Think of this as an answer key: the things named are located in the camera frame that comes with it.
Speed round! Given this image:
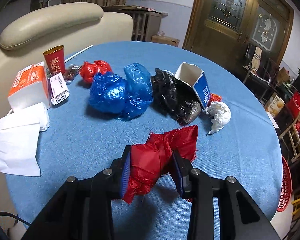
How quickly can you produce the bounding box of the wooden glass panel door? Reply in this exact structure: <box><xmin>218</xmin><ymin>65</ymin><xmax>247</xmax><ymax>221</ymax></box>
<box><xmin>183</xmin><ymin>0</ymin><xmax>294</xmax><ymax>73</ymax></box>

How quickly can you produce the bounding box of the white purple medicine box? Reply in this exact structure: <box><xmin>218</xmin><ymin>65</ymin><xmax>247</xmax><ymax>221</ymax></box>
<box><xmin>48</xmin><ymin>73</ymin><xmax>70</xmax><ymax>106</ymax></box>

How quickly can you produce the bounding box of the dark snack packet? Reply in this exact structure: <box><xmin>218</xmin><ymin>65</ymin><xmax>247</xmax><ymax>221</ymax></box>
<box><xmin>63</xmin><ymin>64</ymin><xmax>81</xmax><ymax>83</ymax></box>

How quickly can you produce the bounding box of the red plastic mesh basket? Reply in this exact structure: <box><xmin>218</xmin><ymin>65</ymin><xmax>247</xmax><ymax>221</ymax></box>
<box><xmin>277</xmin><ymin>157</ymin><xmax>292</xmax><ymax>212</ymax></box>

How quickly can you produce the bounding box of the beige leather armchair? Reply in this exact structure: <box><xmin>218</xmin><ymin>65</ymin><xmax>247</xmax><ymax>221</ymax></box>
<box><xmin>0</xmin><ymin>2</ymin><xmax>134</xmax><ymax>230</ymax></box>

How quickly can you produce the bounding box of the red paper cup gold rim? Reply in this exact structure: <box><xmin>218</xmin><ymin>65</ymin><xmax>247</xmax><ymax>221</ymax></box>
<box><xmin>43</xmin><ymin>45</ymin><xmax>65</xmax><ymax>76</ymax></box>

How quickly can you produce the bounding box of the black plastic bag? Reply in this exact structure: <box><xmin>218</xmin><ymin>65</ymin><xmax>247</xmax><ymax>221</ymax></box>
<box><xmin>151</xmin><ymin>68</ymin><xmax>202</xmax><ymax>126</ymax></box>

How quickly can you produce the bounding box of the yellow printed cardboard box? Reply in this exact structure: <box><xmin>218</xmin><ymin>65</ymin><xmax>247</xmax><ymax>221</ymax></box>
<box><xmin>264</xmin><ymin>93</ymin><xmax>285</xmax><ymax>118</ymax></box>

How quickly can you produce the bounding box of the small red orange wrapper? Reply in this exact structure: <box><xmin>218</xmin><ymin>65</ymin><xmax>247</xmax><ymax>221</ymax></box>
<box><xmin>210</xmin><ymin>93</ymin><xmax>223</xmax><ymax>102</ymax></box>

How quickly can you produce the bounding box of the white plastic straw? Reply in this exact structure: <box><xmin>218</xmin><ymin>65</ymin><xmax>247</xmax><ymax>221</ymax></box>
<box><xmin>64</xmin><ymin>45</ymin><xmax>93</xmax><ymax>63</ymax></box>

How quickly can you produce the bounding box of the blue round tablecloth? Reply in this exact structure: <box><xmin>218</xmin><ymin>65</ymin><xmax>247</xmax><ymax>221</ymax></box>
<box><xmin>6</xmin><ymin>42</ymin><xmax>282</xmax><ymax>239</ymax></box>

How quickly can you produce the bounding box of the red gift bag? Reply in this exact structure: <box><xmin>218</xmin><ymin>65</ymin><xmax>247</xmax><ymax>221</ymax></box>
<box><xmin>286</xmin><ymin>90</ymin><xmax>300</xmax><ymax>119</ymax></box>

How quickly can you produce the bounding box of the black cable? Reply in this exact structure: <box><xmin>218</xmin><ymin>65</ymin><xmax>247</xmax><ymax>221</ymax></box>
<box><xmin>0</xmin><ymin>211</ymin><xmax>31</xmax><ymax>227</ymax></box>

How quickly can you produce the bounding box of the brown wooden cabinet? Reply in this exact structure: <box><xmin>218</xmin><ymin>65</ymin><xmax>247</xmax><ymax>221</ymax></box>
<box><xmin>102</xmin><ymin>5</ymin><xmax>167</xmax><ymax>42</ymax></box>

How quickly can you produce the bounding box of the light blue plastic bag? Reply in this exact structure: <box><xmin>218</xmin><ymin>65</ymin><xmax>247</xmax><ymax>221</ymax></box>
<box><xmin>120</xmin><ymin>63</ymin><xmax>153</xmax><ymax>121</ymax></box>

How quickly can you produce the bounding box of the white folded tissue stack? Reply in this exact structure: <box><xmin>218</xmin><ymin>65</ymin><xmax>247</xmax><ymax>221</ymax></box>
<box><xmin>0</xmin><ymin>102</ymin><xmax>50</xmax><ymax>177</ymax></box>

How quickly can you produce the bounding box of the white plastic bag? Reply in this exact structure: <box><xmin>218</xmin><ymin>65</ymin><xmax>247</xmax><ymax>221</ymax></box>
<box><xmin>205</xmin><ymin>101</ymin><xmax>231</xmax><ymax>135</ymax></box>

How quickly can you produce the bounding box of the red fabric scrap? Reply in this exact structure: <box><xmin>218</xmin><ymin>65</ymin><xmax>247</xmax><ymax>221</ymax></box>
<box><xmin>123</xmin><ymin>125</ymin><xmax>198</xmax><ymax>204</ymax></box>

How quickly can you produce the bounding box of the orange white tissue pack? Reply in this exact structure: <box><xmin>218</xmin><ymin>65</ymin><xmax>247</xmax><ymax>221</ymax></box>
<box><xmin>7</xmin><ymin>61</ymin><xmax>50</xmax><ymax>112</ymax></box>

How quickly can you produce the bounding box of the cardboard box on floor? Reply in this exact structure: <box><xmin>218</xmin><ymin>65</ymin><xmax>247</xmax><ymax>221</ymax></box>
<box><xmin>151</xmin><ymin>35</ymin><xmax>180</xmax><ymax>47</ymax></box>

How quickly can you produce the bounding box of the wooden chair with clothes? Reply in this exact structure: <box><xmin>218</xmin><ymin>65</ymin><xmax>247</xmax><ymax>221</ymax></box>
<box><xmin>242</xmin><ymin>43</ymin><xmax>280</xmax><ymax>101</ymax></box>

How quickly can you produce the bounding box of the red plastic bag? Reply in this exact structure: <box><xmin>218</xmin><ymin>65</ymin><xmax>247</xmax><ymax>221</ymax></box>
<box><xmin>79</xmin><ymin>60</ymin><xmax>113</xmax><ymax>85</ymax></box>

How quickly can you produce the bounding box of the blue white paper carton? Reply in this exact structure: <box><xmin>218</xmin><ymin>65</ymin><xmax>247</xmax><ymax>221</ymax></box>
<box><xmin>174</xmin><ymin>62</ymin><xmax>211</xmax><ymax>110</ymax></box>

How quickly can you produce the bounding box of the dark blue plastic bag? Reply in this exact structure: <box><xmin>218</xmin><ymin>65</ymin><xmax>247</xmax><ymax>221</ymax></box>
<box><xmin>88</xmin><ymin>72</ymin><xmax>128</xmax><ymax>114</ymax></box>

